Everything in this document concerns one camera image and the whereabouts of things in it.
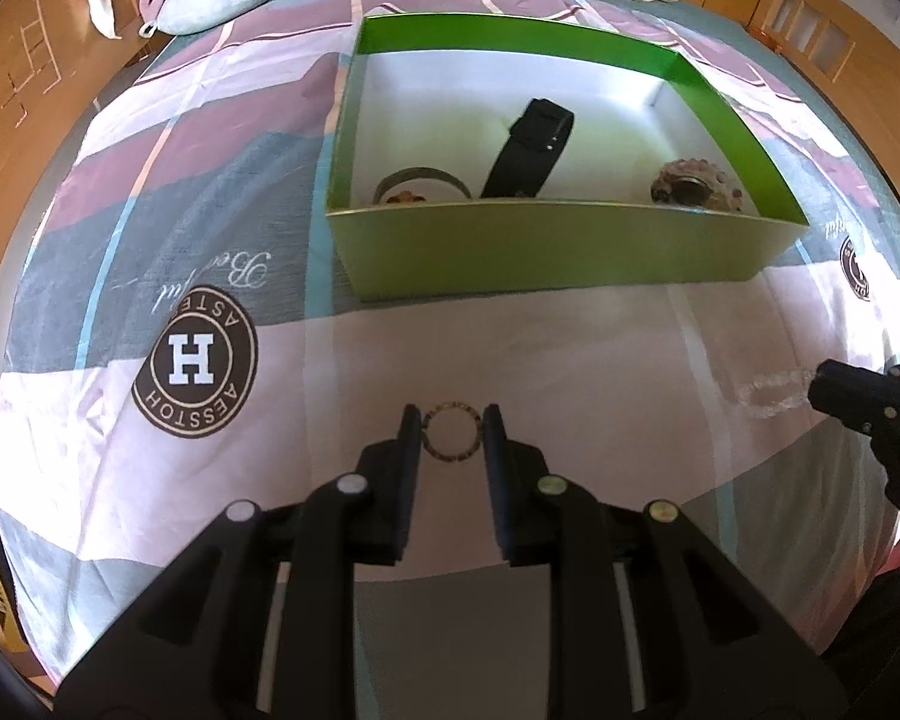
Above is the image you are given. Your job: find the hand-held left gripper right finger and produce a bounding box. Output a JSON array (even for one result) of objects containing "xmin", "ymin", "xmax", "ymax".
[{"xmin": 482, "ymin": 403, "xmax": 848, "ymax": 720}]

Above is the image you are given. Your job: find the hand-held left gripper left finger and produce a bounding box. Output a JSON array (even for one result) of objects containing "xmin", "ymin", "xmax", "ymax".
[{"xmin": 56, "ymin": 403, "xmax": 425, "ymax": 720}]

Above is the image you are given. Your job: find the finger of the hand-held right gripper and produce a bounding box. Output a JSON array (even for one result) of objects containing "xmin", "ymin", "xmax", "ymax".
[{"xmin": 808, "ymin": 352, "xmax": 900, "ymax": 436}]

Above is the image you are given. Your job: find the brown beaded bracelet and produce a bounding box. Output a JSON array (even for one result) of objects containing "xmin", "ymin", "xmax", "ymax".
[{"xmin": 422, "ymin": 399, "xmax": 488, "ymax": 464}]

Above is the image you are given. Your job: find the clear beaded bracelet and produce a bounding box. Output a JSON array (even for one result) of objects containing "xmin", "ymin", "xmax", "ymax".
[{"xmin": 733, "ymin": 366, "xmax": 822, "ymax": 421}]

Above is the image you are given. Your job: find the green cardboard box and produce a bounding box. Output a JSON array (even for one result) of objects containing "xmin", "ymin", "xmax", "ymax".
[{"xmin": 322, "ymin": 13, "xmax": 809, "ymax": 305}]

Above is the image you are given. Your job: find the thin metal bangle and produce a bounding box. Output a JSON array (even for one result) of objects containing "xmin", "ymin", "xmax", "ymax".
[{"xmin": 373, "ymin": 167, "xmax": 471, "ymax": 205}]

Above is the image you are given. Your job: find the black wristwatch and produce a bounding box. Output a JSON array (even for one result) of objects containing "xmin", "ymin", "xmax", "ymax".
[{"xmin": 480, "ymin": 97, "xmax": 575, "ymax": 200}]

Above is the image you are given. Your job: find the printed patchwork bedsheet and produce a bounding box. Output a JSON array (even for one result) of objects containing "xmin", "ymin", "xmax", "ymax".
[{"xmin": 0, "ymin": 0, "xmax": 900, "ymax": 683}]

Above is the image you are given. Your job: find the grey blue pillow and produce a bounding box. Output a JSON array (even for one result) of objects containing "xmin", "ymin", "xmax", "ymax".
[{"xmin": 146, "ymin": 0, "xmax": 284, "ymax": 37}]

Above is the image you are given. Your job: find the wooden wardrobe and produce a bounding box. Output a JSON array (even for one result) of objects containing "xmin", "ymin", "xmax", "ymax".
[{"xmin": 0, "ymin": 0, "xmax": 155, "ymax": 241}]

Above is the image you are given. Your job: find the beige beaded bracelet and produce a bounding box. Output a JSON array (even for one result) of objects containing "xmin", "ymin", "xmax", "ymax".
[{"xmin": 651, "ymin": 157, "xmax": 749, "ymax": 212}]

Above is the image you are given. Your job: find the wooden bed frame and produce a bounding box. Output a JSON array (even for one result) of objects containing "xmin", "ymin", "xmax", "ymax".
[{"xmin": 750, "ymin": 0, "xmax": 900, "ymax": 188}]

